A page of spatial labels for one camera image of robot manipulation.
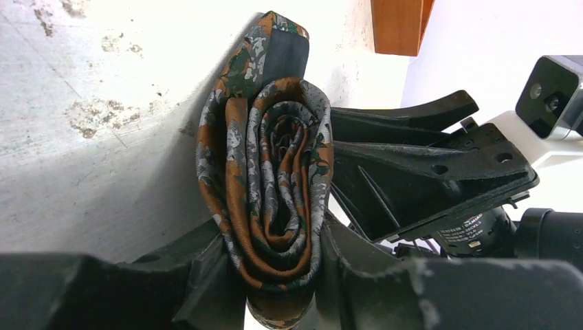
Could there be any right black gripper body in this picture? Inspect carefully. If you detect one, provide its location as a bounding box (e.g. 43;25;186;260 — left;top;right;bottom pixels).
385;124;538;258

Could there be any orange wooden compartment tray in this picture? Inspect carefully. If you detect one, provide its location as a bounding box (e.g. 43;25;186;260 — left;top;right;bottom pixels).
371;0;434;56

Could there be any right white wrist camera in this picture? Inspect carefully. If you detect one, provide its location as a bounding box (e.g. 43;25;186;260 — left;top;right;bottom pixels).
489;55;582;168

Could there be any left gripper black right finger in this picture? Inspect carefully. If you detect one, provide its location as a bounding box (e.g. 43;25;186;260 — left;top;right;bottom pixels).
316;214;582;329

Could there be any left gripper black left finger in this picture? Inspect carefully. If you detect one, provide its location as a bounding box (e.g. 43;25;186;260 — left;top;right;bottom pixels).
1;221;245;329

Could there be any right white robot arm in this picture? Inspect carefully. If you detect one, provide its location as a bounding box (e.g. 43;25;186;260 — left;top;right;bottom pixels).
331;90;582;267

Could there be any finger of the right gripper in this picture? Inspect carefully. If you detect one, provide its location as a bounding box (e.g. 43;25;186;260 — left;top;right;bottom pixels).
333;142;456;242
331;90;479;146

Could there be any orange floral necktie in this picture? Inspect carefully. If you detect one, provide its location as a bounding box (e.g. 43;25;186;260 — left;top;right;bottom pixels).
196;11;333;329

